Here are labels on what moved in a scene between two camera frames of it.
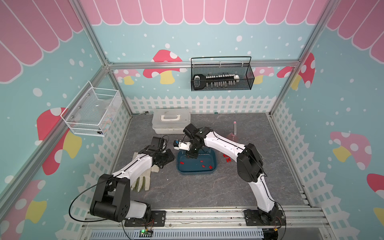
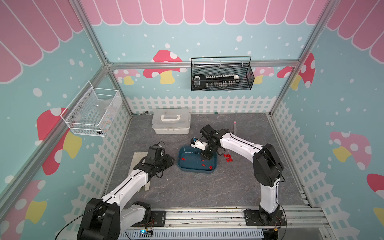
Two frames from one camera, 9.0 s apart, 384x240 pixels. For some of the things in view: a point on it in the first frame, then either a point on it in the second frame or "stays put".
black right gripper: x=190 y=155 → x=205 y=155
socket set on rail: x=200 y=81 stays put
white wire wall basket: x=93 y=111 stays put
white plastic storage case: x=170 y=121 stays put
